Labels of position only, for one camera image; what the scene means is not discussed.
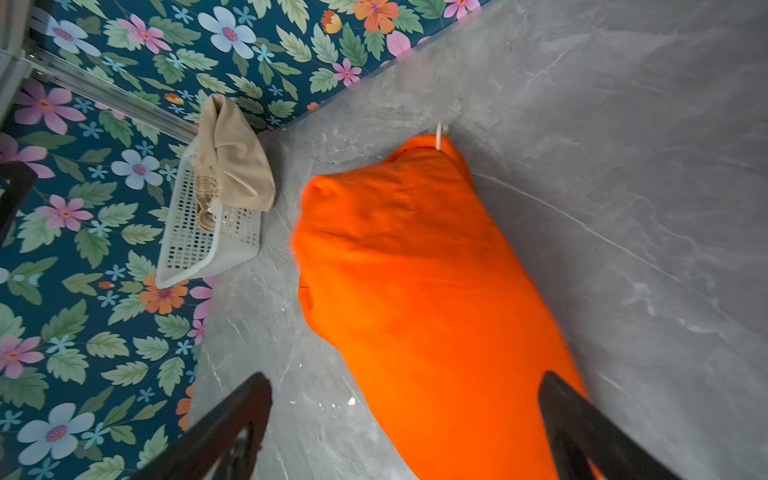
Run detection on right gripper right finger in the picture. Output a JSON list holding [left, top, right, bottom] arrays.
[[538, 371, 678, 480]]

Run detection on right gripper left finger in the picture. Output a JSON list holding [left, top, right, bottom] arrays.
[[133, 372, 272, 479]]

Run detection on orange shorts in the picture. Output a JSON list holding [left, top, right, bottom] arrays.
[[293, 135, 582, 479]]

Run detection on beige shorts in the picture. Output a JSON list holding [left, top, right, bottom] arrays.
[[191, 94, 276, 233]]

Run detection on white plastic laundry basket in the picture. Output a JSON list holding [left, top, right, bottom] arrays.
[[155, 140, 263, 289]]

